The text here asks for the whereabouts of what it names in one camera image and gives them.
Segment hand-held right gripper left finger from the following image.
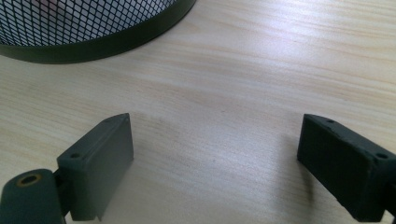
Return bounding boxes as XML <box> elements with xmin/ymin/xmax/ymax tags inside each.
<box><xmin>56</xmin><ymin>112</ymin><xmax>135</xmax><ymax>223</ymax></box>

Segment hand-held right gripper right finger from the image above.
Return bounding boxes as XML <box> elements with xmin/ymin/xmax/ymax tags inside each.
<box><xmin>296</xmin><ymin>113</ymin><xmax>396</xmax><ymax>224</ymax></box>

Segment black mesh trash bin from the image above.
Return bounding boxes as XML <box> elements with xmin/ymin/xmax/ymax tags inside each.
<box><xmin>0</xmin><ymin>0</ymin><xmax>198</xmax><ymax>65</ymax></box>

